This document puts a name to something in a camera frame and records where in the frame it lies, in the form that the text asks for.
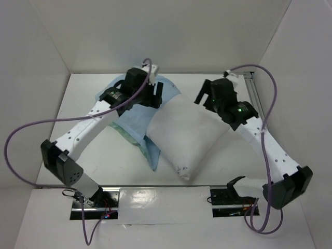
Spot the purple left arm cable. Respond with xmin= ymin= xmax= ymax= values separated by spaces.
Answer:
xmin=5 ymin=58 xmax=154 ymax=246

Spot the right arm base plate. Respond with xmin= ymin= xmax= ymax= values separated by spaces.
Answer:
xmin=206 ymin=176 xmax=256 ymax=218

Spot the white pillow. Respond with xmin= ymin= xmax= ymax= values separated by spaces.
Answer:
xmin=146 ymin=94 xmax=229 ymax=181

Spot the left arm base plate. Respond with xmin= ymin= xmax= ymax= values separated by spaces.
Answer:
xmin=62 ymin=187 xmax=120 ymax=220

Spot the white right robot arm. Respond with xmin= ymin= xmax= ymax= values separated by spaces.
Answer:
xmin=195 ymin=78 xmax=313 ymax=210

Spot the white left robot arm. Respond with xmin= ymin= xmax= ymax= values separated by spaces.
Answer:
xmin=40 ymin=64 xmax=163 ymax=207

